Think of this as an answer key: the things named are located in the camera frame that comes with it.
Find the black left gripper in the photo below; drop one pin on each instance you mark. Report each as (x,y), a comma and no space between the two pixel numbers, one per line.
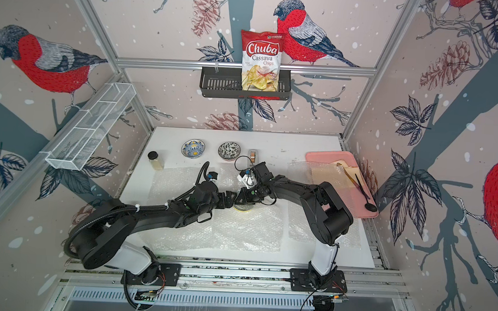
(230,201)

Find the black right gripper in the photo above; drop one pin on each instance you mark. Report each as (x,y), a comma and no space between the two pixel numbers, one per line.
(243,195)

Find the yellow blue striped bowl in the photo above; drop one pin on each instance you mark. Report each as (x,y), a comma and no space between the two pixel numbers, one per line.
(244,207)

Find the bubble wrap sheet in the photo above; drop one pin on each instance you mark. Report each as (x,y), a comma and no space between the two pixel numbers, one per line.
(299,229)
(256,230)
(175,183)

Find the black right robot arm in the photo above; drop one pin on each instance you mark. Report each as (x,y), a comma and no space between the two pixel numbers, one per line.
(325,212)

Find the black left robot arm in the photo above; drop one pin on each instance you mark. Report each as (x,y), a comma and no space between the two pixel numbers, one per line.
(100,239)

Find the pink floral leaf bowl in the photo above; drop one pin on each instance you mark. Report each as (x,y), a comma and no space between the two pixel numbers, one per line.
(229,151)

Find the blue yellow patterned bowl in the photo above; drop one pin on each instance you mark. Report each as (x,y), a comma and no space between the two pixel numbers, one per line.
(193,148)

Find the glass jar black lid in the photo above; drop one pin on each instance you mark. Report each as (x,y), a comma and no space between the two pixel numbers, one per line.
(155,160)

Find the gold spoon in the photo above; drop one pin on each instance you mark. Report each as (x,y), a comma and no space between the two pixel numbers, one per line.
(351,172)

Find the pink plastic tray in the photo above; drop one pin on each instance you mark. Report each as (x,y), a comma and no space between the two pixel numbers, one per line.
(351,197)

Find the red cassava chips bag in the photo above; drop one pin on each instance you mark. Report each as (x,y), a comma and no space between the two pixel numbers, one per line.
(261,60)

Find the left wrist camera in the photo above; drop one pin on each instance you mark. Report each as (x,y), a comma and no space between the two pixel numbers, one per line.
(211,175)

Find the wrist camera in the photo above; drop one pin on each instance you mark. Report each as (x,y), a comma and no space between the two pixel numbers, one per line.
(211,175)
(261,173)

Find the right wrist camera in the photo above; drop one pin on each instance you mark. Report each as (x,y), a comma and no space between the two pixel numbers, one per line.
(261,173)

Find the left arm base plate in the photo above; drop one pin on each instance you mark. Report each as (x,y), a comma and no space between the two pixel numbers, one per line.
(161,274)

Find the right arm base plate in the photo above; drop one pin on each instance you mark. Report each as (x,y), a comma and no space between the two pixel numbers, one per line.
(303,280)

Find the white mesh wall shelf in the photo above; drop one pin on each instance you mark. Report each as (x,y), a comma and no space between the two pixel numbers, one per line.
(94,122)

